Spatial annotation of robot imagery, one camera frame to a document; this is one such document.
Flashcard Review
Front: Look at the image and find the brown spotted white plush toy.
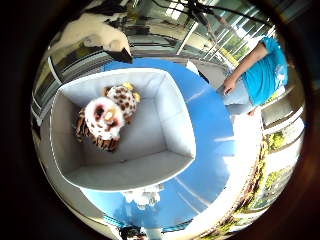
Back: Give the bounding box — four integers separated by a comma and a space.
83, 82, 142, 141

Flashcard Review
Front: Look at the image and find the tiger striped plush toy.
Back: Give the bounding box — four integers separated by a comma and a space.
74, 106, 121, 153

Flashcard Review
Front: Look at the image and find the white fluffy plush toy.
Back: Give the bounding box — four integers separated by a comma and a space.
123, 184, 164, 211

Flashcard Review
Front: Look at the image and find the grey fabric container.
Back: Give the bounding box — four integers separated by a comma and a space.
49, 67, 198, 193

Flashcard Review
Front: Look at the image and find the black tripod stand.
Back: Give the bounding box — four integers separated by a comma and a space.
153, 0, 274, 44

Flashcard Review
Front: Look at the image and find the person in blue shirt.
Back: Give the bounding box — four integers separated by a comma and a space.
222, 35, 289, 116

